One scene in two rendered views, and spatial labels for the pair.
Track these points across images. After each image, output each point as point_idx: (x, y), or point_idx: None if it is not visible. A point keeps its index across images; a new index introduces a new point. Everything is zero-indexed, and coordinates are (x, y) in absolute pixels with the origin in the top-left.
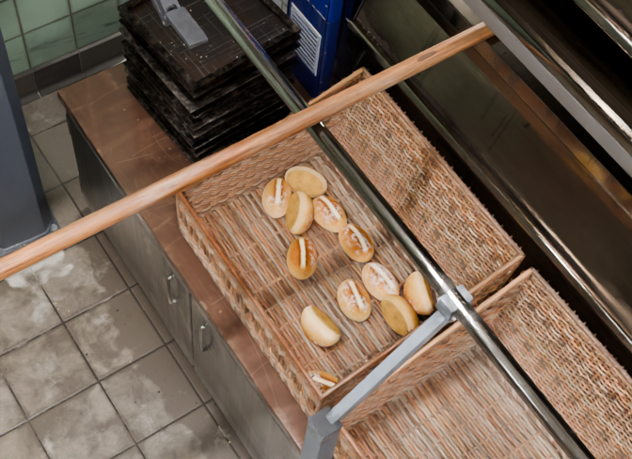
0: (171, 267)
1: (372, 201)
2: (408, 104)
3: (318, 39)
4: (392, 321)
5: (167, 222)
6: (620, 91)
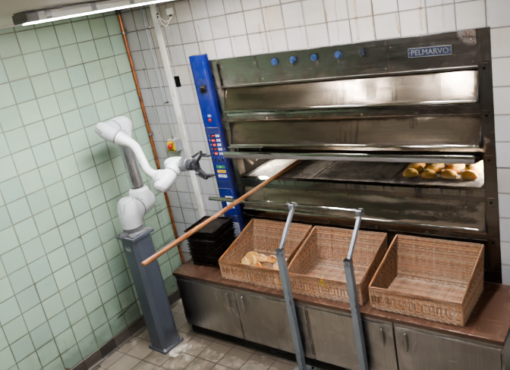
0: (225, 290)
1: (265, 202)
2: None
3: (237, 224)
4: None
5: (218, 278)
6: None
